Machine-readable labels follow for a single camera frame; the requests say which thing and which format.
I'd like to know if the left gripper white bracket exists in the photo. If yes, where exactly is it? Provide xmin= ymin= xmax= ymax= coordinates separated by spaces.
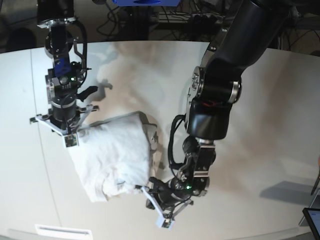
xmin=136 ymin=177 xmax=194 ymax=219

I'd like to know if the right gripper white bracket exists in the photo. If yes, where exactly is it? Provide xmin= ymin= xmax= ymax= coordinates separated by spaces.
xmin=29 ymin=96 xmax=99 ymax=137

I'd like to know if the white T-shirt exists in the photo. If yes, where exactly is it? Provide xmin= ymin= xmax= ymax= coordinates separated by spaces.
xmin=68 ymin=113 xmax=158 ymax=203

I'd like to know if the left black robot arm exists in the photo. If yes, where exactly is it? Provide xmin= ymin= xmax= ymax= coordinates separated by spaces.
xmin=143 ymin=0 xmax=298 ymax=223

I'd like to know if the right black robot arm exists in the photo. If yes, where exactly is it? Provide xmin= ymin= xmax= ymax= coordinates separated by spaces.
xmin=30 ymin=0 xmax=98 ymax=138

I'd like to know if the white label strip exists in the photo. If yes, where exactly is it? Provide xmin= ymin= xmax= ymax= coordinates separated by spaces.
xmin=34 ymin=224 xmax=93 ymax=240

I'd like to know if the blue box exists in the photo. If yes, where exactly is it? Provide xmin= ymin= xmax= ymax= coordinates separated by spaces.
xmin=112 ymin=0 xmax=180 ymax=7

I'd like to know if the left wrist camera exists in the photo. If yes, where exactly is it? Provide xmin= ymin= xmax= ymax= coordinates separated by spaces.
xmin=155 ymin=216 xmax=175 ymax=230

